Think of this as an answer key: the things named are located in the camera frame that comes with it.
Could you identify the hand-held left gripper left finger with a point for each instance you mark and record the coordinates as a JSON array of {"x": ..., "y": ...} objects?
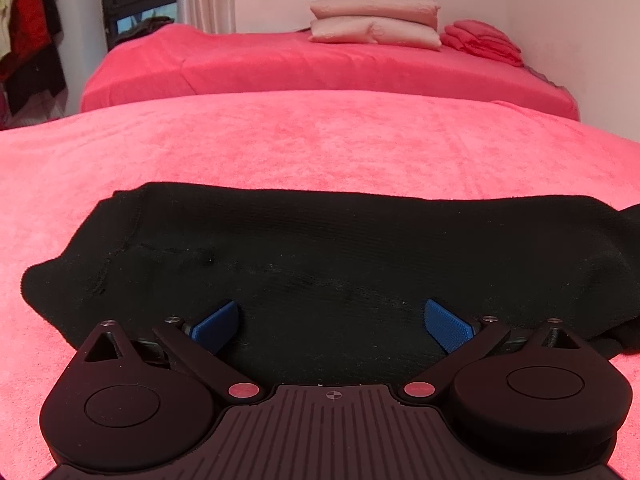
[{"x": 215, "y": 327}]

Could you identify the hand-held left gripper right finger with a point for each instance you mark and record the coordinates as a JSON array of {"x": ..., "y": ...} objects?
[{"x": 447, "y": 325}]

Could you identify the black pants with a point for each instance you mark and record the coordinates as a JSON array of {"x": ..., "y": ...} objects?
[{"x": 325, "y": 250}]

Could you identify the pink fleece blanket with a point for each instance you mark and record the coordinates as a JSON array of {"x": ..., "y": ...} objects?
[{"x": 320, "y": 140}]

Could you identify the bed with coral sheet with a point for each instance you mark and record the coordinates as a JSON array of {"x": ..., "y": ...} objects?
[{"x": 300, "y": 65}]

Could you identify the folded coral blanket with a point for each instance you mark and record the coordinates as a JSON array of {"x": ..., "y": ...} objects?
[{"x": 480, "y": 42}]

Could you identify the pale pink pillow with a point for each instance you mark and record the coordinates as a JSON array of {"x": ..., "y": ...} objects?
[{"x": 375, "y": 32}]

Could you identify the black hanging garment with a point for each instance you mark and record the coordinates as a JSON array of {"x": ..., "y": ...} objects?
[{"x": 47, "y": 75}]

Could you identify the dark cloth on bed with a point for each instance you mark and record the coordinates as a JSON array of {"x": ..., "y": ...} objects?
[{"x": 142, "y": 30}]

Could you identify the dusty pink pillow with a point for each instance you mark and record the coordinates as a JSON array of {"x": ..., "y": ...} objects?
[{"x": 375, "y": 7}]

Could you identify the red hanging garment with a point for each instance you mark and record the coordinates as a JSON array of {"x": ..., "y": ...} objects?
[{"x": 30, "y": 15}]

